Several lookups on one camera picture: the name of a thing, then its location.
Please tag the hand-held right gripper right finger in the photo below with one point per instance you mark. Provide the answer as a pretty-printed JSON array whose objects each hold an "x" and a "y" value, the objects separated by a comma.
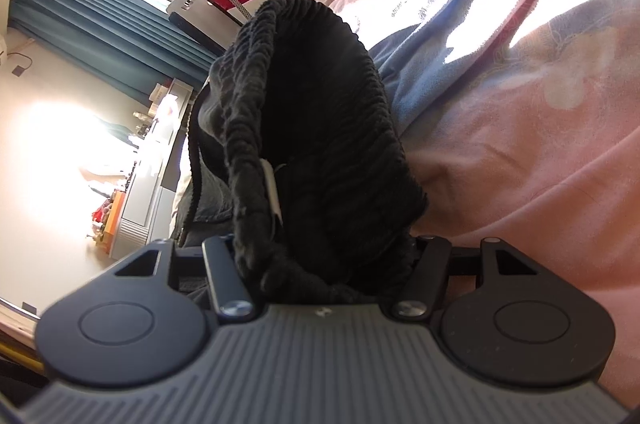
[{"x": 425, "y": 274}]

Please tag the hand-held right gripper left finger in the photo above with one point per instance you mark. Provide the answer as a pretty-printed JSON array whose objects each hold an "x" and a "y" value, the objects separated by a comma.
[{"x": 222, "y": 274}]

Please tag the dark wall plug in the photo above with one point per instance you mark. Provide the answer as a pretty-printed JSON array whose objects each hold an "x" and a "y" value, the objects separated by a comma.
[{"x": 19, "y": 71}]

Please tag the teal curtain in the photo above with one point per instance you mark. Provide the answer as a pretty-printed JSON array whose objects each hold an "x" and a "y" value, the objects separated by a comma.
[{"x": 100, "y": 18}]

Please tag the orange box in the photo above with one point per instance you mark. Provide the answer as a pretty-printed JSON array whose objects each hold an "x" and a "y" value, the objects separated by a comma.
[{"x": 114, "y": 211}]

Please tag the white desk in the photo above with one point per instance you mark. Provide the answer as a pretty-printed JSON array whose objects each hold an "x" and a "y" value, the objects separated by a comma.
[{"x": 150, "y": 184}]

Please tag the pink and blue bed sheet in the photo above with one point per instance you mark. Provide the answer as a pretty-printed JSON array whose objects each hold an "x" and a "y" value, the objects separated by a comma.
[{"x": 510, "y": 78}]

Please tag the black pants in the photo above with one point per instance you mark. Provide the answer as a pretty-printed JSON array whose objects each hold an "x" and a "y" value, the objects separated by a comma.
[{"x": 320, "y": 138}]

